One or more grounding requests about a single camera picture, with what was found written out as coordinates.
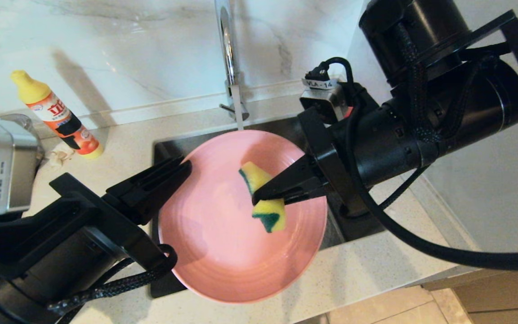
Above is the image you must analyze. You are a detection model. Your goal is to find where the yellow-capped dish soap bottle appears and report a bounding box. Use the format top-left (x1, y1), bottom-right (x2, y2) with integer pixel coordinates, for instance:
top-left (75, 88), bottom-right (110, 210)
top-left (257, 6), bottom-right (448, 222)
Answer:
top-left (11, 70), bottom-right (105, 159)

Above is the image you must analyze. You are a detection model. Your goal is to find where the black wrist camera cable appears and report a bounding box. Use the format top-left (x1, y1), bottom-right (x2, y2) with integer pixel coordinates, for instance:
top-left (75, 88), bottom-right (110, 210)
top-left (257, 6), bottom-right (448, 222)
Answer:
top-left (305, 57), bottom-right (518, 271)

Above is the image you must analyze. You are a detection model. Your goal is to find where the pink plate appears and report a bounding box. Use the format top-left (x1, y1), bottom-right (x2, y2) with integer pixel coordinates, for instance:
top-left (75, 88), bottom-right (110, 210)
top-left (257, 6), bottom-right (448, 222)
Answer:
top-left (158, 130), bottom-right (329, 304)

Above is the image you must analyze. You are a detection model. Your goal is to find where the light wooden cabinet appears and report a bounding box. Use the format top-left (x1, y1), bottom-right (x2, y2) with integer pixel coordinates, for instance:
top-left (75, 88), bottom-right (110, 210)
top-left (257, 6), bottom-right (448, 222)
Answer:
top-left (421, 265), bottom-right (518, 324)

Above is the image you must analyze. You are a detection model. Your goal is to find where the yellow green sponge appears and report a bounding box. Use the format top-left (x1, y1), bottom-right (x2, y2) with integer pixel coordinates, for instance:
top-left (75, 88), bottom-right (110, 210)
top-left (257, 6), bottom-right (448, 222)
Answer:
top-left (238, 161), bottom-right (287, 234)

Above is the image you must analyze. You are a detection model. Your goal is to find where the chrome faucet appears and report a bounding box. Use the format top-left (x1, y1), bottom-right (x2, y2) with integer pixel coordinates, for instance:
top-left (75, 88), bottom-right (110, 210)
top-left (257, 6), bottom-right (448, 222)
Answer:
top-left (213, 0), bottom-right (250, 131)

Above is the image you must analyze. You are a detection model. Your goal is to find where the stainless steel sink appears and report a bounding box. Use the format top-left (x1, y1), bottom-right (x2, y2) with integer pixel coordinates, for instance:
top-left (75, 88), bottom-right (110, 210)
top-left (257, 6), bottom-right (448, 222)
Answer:
top-left (150, 115), bottom-right (388, 299)

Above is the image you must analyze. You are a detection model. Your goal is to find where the crumpled white paper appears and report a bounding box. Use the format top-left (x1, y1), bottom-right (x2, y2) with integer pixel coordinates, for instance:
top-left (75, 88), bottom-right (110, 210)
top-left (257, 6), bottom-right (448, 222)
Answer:
top-left (45, 144), bottom-right (76, 171)

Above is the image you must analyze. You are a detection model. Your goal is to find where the clear glass bowl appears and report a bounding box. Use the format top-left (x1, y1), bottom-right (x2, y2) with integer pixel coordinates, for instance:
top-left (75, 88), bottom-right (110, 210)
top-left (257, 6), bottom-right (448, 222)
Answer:
top-left (0, 114), bottom-right (45, 156)

